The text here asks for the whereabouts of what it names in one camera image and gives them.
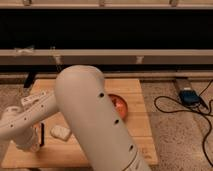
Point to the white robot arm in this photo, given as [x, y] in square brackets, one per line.
[79, 95]

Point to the clear plastic wrapped block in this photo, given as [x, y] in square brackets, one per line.
[60, 132]

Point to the wooden shelf rail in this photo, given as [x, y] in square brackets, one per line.
[101, 56]

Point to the blue power adapter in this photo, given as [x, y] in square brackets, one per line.
[189, 97]

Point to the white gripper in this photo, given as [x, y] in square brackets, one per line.
[27, 141]

